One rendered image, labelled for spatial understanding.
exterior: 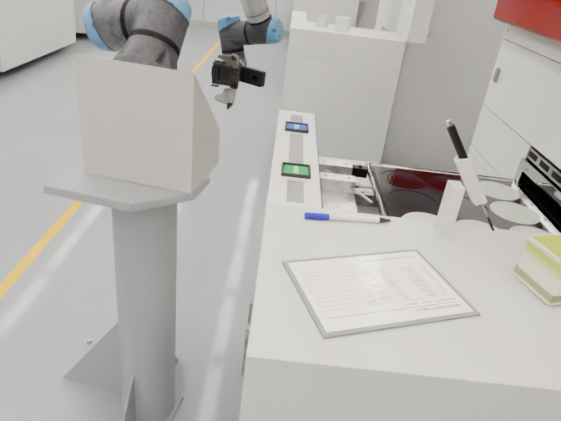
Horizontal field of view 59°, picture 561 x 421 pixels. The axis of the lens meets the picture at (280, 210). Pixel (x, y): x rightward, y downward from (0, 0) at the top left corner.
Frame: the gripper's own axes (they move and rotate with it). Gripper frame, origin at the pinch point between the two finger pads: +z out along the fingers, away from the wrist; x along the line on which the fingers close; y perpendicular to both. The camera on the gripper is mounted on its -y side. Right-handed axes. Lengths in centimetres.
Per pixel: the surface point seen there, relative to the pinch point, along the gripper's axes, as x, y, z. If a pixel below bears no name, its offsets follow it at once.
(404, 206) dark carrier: -9, -41, 51
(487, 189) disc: -8, -63, 37
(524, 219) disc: -8, -66, 51
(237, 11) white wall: -35, 62, -746
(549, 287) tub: -1, -50, 89
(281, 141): -3.3, -14.9, 37.6
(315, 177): -4, -22, 55
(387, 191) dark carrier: -9, -39, 45
